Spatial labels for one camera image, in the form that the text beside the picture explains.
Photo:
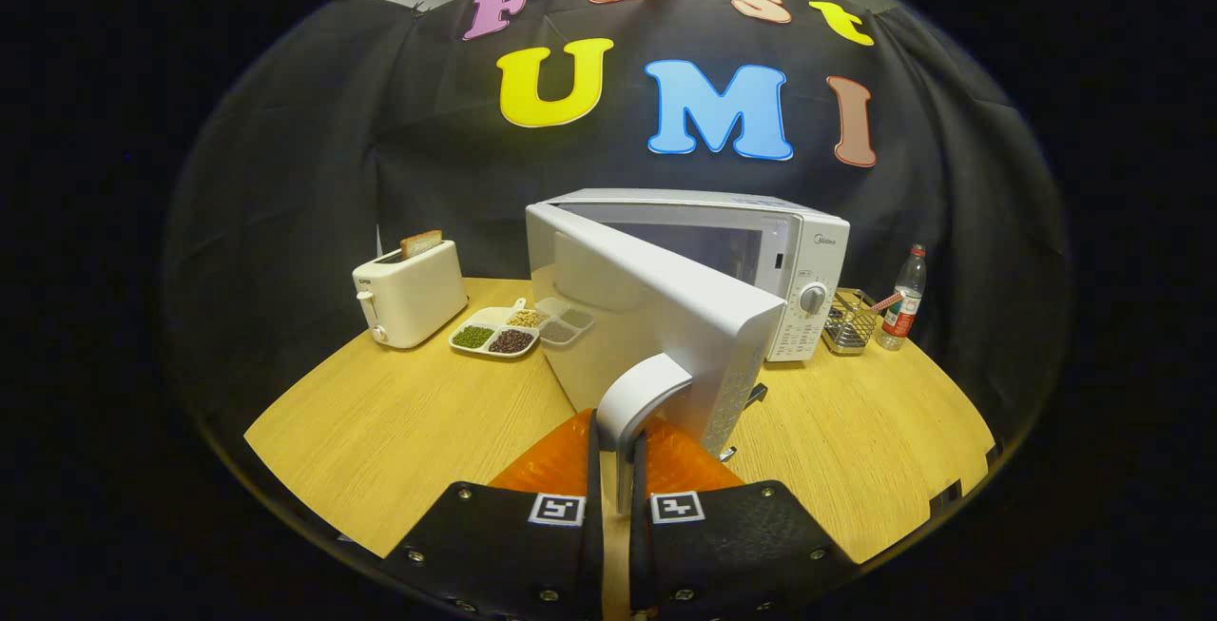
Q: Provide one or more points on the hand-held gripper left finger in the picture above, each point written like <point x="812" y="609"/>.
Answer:
<point x="594" y="545"/>

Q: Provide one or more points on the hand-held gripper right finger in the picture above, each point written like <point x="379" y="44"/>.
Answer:
<point x="639" y="554"/>

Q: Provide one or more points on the white microwave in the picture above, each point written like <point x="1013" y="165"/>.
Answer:
<point x="666" y="317"/>

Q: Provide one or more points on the white divided bean tray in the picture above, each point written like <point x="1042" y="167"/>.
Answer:
<point x="487" y="319"/>

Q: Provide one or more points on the white toaster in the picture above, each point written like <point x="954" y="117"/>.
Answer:
<point x="414" y="298"/>

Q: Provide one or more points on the toast slice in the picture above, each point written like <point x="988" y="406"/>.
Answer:
<point x="421" y="242"/>

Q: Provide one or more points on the pink straw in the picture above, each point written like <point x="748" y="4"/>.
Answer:
<point x="884" y="302"/>

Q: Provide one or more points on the clear plastic water bottle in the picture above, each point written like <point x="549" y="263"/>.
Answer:
<point x="901" y="312"/>

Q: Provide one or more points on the black backdrop cloth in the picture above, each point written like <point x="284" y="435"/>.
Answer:
<point x="333" y="174"/>

